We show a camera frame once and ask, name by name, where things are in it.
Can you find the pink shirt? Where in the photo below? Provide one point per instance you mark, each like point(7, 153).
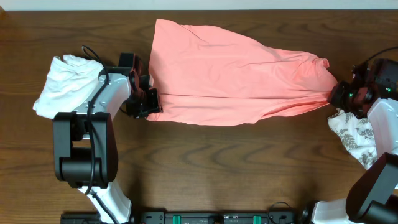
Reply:
point(209, 76)

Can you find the white folded shirt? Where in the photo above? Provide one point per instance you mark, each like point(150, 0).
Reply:
point(70, 81)

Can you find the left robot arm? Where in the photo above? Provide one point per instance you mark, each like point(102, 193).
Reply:
point(85, 150)

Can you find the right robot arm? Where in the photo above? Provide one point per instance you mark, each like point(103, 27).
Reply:
point(371, 198)

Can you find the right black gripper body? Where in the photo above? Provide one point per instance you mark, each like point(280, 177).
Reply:
point(346, 98)

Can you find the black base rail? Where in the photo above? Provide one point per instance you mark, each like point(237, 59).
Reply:
point(278, 216)

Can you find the white fern print shirt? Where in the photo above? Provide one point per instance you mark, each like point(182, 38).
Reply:
point(356, 135)

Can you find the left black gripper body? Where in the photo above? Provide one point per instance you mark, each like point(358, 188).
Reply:
point(143, 103)

